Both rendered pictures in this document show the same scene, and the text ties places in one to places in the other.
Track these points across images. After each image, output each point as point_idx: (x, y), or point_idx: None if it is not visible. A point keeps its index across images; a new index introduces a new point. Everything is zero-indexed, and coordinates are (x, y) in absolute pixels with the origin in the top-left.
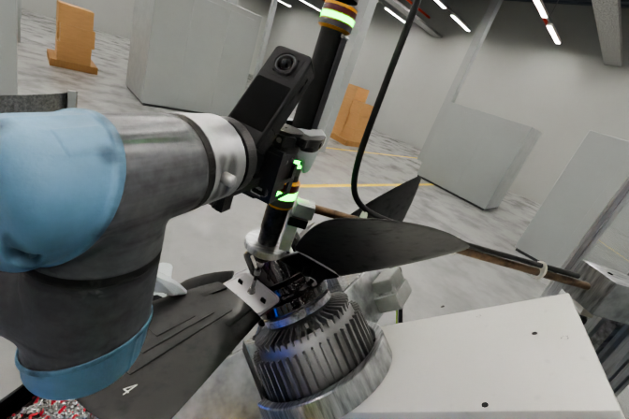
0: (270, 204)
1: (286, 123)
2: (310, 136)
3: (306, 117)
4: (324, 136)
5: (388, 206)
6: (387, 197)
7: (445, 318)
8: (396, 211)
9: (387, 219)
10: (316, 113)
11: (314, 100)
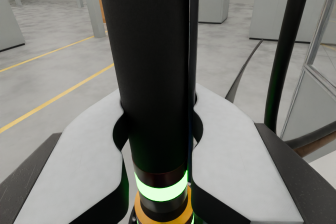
0: None
1: (116, 135)
2: (299, 222)
3: (167, 90)
4: (262, 127)
5: (236, 85)
6: (237, 80)
7: (332, 159)
8: (238, 83)
9: (312, 138)
10: (191, 62)
11: (171, 27)
